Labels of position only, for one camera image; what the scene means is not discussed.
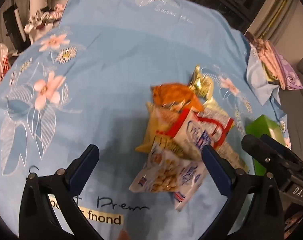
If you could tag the blue floral bedsheet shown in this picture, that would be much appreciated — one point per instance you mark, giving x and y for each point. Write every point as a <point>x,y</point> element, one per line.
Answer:
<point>116,67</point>

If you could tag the white peanut snack packet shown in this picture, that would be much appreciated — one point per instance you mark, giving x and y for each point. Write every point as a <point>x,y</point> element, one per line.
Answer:
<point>166,172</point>

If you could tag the orange snack packet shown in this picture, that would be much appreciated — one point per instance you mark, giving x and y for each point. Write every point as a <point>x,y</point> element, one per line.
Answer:
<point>171,93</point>

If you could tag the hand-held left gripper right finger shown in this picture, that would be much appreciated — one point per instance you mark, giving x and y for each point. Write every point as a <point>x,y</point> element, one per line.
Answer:
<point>216,171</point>

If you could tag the black chair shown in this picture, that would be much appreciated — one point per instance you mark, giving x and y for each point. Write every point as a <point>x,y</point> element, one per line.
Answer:
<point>14,32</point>

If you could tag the blue pillowcase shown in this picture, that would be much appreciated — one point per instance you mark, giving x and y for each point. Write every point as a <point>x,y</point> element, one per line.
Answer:
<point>259,85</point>

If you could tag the green cardboard box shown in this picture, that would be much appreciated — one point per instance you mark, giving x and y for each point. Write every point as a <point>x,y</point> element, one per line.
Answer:
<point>261,127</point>

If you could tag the purple folded cloth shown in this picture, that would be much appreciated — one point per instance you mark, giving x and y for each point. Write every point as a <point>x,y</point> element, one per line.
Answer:
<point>290,75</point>

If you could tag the pink folded cloth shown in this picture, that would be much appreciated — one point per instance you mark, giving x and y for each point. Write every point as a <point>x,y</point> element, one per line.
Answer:
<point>266,55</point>

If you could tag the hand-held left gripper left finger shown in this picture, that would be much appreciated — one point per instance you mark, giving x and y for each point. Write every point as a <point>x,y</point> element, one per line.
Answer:
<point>84,166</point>

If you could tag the yellow folded cloth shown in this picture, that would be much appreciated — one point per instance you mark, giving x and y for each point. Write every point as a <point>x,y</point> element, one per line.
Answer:
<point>269,75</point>

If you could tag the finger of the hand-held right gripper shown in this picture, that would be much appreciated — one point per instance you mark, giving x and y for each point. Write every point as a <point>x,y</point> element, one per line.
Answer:
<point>256,147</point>
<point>272,142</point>

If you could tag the small yellow-green snack packet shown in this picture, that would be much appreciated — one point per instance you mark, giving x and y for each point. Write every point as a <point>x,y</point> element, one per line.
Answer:
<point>201,82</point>

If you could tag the floral plastic bag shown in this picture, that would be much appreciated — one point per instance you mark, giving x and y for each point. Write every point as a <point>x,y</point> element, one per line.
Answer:
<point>44,18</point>

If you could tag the grey curtain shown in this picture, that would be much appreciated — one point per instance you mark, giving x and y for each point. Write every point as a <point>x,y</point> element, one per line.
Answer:
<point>271,17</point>

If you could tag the yellow waffle snack packet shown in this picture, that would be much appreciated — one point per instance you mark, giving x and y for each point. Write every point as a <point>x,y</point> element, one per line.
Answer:
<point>159,122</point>

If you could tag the white and red snack packet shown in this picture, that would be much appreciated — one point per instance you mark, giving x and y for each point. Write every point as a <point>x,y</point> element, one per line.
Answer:
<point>191,130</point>

